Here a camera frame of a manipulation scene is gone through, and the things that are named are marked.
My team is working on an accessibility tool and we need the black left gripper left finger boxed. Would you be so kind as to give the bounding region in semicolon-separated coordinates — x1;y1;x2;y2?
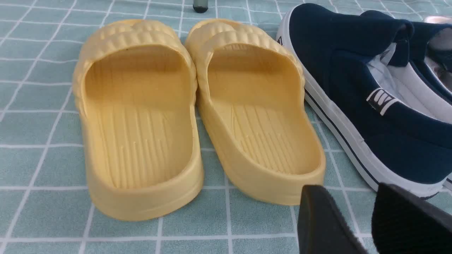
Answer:
297;185;368;254

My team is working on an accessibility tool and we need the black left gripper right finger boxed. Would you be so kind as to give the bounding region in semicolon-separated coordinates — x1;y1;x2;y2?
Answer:
371;183;452;254

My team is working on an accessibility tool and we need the navy slip-on shoe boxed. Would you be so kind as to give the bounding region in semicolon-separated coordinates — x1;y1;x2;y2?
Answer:
423;16;452;91
276;3;452;198

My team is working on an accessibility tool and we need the silver metal shoe rack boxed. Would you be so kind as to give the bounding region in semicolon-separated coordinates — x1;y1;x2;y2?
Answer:
192;0;209;13

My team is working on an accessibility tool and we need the right yellow rubber slipper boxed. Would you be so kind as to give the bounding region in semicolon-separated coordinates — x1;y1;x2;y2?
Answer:
185;19;326;206

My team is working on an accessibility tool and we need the yellow rubber slipper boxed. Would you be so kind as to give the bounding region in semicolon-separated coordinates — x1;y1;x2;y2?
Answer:
185;19;326;206
72;19;204;221

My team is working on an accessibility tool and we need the left yellow rubber slipper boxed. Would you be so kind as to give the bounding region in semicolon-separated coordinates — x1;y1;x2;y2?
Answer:
72;19;204;221

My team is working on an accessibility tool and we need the green checked tablecloth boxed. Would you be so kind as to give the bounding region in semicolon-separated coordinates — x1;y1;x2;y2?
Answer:
0;0;452;254

